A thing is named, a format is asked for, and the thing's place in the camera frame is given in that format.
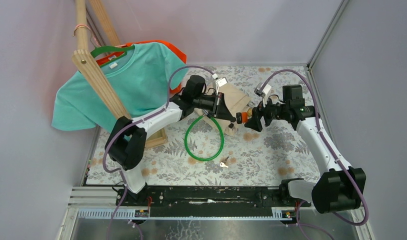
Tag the orange garment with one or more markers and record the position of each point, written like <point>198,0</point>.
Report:
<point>146,69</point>

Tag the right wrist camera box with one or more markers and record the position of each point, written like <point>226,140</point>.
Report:
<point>263,91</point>

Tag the floral table mat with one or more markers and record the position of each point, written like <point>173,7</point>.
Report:
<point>254,158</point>

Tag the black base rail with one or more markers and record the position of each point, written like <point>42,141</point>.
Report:
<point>211,201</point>

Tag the folded beige cloth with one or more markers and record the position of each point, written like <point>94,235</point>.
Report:
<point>236,101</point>

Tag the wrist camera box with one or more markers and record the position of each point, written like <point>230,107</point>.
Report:
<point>218,83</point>
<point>263,91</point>

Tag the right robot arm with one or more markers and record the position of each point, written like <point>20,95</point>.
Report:
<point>340,185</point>

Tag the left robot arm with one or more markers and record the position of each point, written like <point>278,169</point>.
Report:
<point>126,143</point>

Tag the green clothes hanger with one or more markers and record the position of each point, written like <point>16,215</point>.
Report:
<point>114,52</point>

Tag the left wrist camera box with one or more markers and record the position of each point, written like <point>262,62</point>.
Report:
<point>218,83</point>

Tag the teal t-shirt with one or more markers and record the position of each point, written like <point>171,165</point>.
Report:
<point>78,107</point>

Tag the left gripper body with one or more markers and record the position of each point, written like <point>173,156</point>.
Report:
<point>210,103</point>

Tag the wooden rack frame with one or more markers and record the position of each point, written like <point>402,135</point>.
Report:
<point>84,61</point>

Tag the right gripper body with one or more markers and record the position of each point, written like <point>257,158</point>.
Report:
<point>269,111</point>

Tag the orange black small lock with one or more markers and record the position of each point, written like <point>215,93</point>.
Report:
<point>242,117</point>

